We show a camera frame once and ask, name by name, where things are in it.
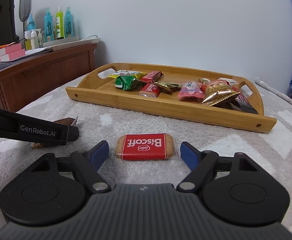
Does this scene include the brown chocolate cone snack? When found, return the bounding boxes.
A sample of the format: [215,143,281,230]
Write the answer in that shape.
[31,116,79,148]

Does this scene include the red Biscoff biscuit packet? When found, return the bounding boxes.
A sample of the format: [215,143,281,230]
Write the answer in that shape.
[115,133,175,160]

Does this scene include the red black snack bar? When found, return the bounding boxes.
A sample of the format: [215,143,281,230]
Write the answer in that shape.
[230,87,258,114]

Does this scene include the pink pastry packet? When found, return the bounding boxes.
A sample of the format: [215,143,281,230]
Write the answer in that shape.
[178,81,205,101]

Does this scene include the red gold peanut bag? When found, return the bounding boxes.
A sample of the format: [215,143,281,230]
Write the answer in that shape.
[201,79,240,106]

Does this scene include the gold foil snack packet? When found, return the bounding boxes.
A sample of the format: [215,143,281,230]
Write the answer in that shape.
[154,81,181,94]

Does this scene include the clear white candy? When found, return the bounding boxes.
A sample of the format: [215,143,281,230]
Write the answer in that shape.
[219,77,238,86]

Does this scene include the green foil snack packet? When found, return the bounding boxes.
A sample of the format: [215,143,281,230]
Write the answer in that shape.
[115,76,144,91]

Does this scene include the long red wafer bar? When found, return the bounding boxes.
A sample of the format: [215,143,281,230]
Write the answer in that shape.
[140,70,163,83]

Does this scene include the yellow biscuit packet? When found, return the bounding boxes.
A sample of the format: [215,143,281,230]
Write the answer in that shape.
[108,70,147,79]

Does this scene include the clear bag nougat snack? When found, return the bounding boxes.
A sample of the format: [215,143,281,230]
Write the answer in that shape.
[198,78,210,85]

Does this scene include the brown wooden cabinet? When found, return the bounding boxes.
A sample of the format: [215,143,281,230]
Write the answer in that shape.
[0,43,97,112]

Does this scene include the pink paper stack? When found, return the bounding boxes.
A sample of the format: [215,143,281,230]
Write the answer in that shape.
[0,43,25,62]

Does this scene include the bamboo serving tray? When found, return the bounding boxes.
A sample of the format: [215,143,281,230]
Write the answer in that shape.
[66,63,277,133]

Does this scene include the grey white checked blanket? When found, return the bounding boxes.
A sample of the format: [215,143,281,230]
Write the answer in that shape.
[0,74,292,235]

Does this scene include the small white bottles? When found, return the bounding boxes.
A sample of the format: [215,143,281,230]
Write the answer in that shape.
[24,29,43,50]

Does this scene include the small teal bottle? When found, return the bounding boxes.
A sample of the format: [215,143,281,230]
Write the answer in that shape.
[27,13,36,31]

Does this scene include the teal spray bottle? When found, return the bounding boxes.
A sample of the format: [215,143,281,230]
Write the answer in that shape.
[64,7,74,38]
[44,8,55,42]

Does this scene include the green spray bottle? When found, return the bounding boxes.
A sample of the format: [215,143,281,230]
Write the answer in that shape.
[56,6,64,40]

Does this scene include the round mesh fan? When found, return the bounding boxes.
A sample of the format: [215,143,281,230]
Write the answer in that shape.
[18,0,32,35]

